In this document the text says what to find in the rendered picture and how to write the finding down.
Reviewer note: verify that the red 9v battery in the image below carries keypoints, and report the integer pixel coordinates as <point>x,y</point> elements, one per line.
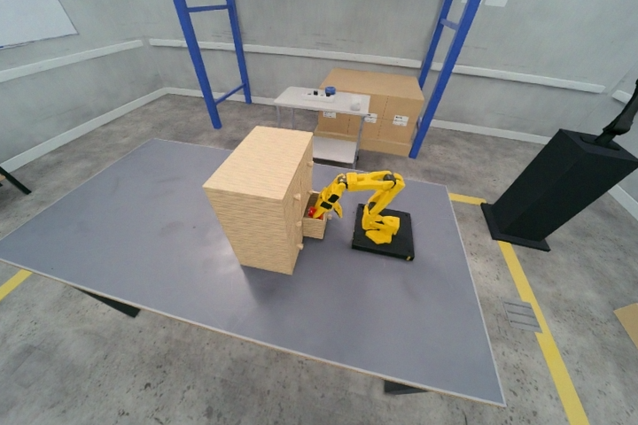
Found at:
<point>311,212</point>

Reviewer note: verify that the wooden chest of drawers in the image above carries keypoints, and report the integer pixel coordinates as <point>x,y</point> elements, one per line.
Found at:
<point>247,194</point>

